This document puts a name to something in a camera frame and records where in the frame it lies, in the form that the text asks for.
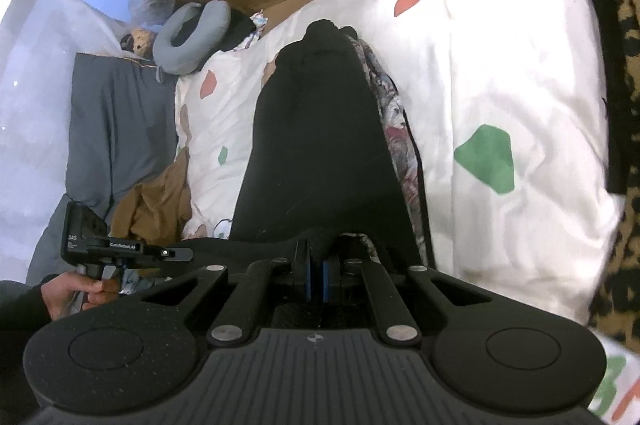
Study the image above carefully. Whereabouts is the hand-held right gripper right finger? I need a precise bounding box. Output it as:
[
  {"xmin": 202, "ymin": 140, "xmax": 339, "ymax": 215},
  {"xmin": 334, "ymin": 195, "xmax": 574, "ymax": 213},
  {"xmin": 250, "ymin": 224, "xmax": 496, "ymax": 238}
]
[{"xmin": 320, "ymin": 250, "xmax": 494, "ymax": 349}]

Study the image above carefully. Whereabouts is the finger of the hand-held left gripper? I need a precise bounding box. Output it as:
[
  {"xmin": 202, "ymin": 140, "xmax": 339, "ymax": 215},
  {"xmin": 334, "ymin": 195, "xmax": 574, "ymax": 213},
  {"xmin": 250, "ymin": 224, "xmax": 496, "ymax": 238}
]
[{"xmin": 160, "ymin": 246, "xmax": 195, "ymax": 262}]

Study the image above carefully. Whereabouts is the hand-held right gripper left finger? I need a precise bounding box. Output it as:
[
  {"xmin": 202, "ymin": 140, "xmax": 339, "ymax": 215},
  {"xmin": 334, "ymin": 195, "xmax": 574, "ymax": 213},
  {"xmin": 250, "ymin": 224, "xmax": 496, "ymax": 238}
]
[{"xmin": 140, "ymin": 239, "xmax": 315, "ymax": 347}]

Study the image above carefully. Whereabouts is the black top with floral sleeves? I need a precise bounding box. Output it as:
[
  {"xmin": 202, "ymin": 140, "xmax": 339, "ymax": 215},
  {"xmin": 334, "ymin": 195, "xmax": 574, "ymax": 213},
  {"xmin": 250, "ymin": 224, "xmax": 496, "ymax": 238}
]
[{"xmin": 227, "ymin": 19, "xmax": 434, "ymax": 269}]

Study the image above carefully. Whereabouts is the person's left forearm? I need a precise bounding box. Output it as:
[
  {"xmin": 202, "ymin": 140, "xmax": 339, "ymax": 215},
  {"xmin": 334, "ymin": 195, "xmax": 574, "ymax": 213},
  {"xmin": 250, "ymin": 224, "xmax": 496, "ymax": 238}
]
[{"xmin": 0, "ymin": 280, "xmax": 54, "ymax": 406}]

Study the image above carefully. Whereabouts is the person's left hand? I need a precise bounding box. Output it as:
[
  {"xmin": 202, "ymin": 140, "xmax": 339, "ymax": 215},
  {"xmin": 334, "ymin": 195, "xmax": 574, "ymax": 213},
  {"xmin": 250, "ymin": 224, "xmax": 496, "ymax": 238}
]
[{"xmin": 39, "ymin": 272, "xmax": 121, "ymax": 321}]

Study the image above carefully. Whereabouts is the brown garment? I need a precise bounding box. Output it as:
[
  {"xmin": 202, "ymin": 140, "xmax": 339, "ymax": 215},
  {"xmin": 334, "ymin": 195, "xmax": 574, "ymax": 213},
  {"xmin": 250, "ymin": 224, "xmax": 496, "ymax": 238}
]
[{"xmin": 109, "ymin": 145, "xmax": 194, "ymax": 251}]

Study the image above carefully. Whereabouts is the translucent white curtain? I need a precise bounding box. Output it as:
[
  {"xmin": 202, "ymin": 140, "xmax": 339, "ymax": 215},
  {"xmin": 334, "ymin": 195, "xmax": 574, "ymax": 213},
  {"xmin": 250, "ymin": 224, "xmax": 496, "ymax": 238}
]
[{"xmin": 0, "ymin": 0, "xmax": 136, "ymax": 284}]

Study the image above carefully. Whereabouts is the small teddy bear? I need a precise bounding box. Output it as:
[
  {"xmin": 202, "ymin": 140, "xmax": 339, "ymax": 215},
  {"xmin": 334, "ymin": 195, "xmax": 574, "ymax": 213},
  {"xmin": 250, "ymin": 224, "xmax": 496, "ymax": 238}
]
[{"xmin": 120, "ymin": 29, "xmax": 154, "ymax": 59}]

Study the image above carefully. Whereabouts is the grey neck pillow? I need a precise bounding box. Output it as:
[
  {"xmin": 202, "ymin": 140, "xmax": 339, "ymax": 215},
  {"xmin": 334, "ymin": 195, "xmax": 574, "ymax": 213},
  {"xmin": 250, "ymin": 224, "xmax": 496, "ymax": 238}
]
[{"xmin": 151, "ymin": 0, "xmax": 232, "ymax": 76}]

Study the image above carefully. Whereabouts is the dark cloth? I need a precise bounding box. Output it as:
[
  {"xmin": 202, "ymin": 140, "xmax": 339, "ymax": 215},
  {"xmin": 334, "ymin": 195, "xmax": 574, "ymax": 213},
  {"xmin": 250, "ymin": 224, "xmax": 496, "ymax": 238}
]
[{"xmin": 200, "ymin": 12, "xmax": 258, "ymax": 54}]

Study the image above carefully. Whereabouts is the crumpled clear plastic bag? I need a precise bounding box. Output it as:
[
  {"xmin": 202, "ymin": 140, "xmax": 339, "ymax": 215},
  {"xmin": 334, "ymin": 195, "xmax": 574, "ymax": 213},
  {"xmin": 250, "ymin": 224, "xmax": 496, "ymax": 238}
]
[{"xmin": 127, "ymin": 0, "xmax": 176, "ymax": 26}]

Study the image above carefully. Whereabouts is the colourful print cloth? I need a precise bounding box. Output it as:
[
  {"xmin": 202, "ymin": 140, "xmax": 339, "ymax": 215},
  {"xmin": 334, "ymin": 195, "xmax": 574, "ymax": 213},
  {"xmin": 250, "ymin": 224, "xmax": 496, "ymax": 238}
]
[{"xmin": 235, "ymin": 10, "xmax": 271, "ymax": 51}]

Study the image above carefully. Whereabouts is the white bear print blanket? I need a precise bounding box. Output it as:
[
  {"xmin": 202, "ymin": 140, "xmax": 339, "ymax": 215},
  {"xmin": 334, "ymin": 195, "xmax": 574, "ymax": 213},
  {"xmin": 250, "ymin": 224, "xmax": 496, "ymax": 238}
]
[{"xmin": 174, "ymin": 0, "xmax": 640, "ymax": 425}]

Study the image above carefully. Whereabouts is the leopard print garment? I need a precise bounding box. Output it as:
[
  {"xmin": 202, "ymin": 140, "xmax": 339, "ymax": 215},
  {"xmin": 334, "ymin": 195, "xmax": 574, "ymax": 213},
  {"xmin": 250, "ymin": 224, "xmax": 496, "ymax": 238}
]
[{"xmin": 580, "ymin": 0, "xmax": 640, "ymax": 346}]

